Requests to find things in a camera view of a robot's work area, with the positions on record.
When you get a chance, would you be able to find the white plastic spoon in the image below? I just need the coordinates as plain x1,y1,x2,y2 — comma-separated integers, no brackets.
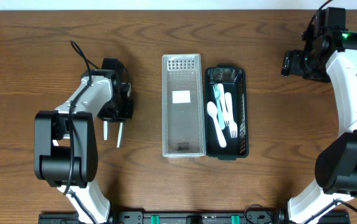
103,121,108,141
117,123,124,148
206,101,227,148

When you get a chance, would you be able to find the white plastic fork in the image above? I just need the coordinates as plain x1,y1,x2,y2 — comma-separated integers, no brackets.
217,83,229,126
224,92,238,139
213,84,226,130

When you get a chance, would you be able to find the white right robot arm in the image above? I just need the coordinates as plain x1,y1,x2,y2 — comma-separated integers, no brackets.
275,4,357,223

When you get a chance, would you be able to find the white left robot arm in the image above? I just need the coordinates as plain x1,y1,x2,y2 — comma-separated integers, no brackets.
34,58,133,223

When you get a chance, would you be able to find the clear plastic basket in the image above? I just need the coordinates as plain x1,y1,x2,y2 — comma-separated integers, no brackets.
162,54,206,157

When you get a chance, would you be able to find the dark green plastic basket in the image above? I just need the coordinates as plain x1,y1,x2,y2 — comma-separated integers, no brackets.
205,65,249,160

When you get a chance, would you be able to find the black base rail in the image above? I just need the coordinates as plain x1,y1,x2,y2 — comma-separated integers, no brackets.
38,207,351,224

